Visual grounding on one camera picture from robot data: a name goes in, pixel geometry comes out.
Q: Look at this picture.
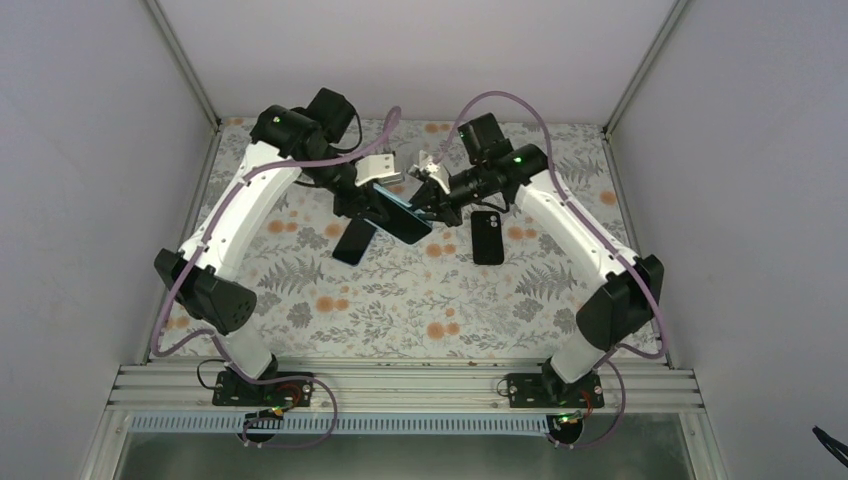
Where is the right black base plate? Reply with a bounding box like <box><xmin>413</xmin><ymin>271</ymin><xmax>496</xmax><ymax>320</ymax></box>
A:
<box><xmin>503</xmin><ymin>372</ymin><xmax>605</xmax><ymax>409</ymax></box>

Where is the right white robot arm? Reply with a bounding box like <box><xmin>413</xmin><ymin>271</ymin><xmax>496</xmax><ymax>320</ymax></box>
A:
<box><xmin>409</xmin><ymin>114</ymin><xmax>664</xmax><ymax>407</ymax></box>

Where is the aluminium front rail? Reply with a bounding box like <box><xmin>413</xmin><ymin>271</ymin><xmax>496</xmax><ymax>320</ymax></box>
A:
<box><xmin>107</xmin><ymin>358</ymin><xmax>705</xmax><ymax>413</ymax></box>

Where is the perforated grey cable tray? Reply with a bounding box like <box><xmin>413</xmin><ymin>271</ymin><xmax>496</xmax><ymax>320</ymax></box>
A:
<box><xmin>128</xmin><ymin>412</ymin><xmax>549</xmax><ymax>436</ymax></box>

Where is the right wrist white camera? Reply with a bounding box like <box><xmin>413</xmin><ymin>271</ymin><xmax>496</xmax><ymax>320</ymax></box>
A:
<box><xmin>407</xmin><ymin>150</ymin><xmax>450</xmax><ymax>192</ymax></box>

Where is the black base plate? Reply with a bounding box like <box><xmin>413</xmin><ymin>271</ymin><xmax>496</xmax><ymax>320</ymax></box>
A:
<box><xmin>503</xmin><ymin>372</ymin><xmax>605</xmax><ymax>409</ymax></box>
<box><xmin>211</xmin><ymin>369</ymin><xmax>314</xmax><ymax>409</ymax></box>

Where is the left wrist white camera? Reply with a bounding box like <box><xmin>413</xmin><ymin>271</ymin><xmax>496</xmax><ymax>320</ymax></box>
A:
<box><xmin>353</xmin><ymin>153</ymin><xmax>404</xmax><ymax>187</ymax></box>

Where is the black object at corner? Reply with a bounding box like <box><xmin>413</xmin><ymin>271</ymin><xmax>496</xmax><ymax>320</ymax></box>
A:
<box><xmin>812</xmin><ymin>426</ymin><xmax>848</xmax><ymax>467</ymax></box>

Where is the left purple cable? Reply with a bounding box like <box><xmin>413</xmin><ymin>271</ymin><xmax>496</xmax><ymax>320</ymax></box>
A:
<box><xmin>149</xmin><ymin>105</ymin><xmax>404</xmax><ymax>452</ymax></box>

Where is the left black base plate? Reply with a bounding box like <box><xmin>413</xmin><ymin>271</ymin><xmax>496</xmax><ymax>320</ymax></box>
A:
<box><xmin>211</xmin><ymin>369</ymin><xmax>314</xmax><ymax>409</ymax></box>

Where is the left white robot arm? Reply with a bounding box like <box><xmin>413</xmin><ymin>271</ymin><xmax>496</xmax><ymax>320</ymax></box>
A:
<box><xmin>149</xmin><ymin>88</ymin><xmax>402</xmax><ymax>405</ymax></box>

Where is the wrist white camera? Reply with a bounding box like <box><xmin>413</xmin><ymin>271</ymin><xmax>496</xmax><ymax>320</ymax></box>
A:
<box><xmin>407</xmin><ymin>150</ymin><xmax>450</xmax><ymax>192</ymax></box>
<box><xmin>353</xmin><ymin>153</ymin><xmax>404</xmax><ymax>187</ymax></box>

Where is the black phone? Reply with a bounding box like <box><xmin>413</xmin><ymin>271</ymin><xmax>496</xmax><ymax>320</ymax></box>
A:
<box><xmin>332</xmin><ymin>219</ymin><xmax>377</xmax><ymax>266</ymax></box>

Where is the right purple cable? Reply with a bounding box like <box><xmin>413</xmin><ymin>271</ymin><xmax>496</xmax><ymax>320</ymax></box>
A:
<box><xmin>437</xmin><ymin>91</ymin><xmax>670</xmax><ymax>449</ymax></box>

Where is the floral patterned table mat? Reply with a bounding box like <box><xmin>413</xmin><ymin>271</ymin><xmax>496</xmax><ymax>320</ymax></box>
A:
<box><xmin>198</xmin><ymin>117</ymin><xmax>630</xmax><ymax>359</ymax></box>

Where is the purple cable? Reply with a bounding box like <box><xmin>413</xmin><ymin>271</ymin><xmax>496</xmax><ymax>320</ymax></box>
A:
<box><xmin>149</xmin><ymin>105</ymin><xmax>404</xmax><ymax>452</ymax></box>
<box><xmin>437</xmin><ymin>91</ymin><xmax>670</xmax><ymax>449</ymax></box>

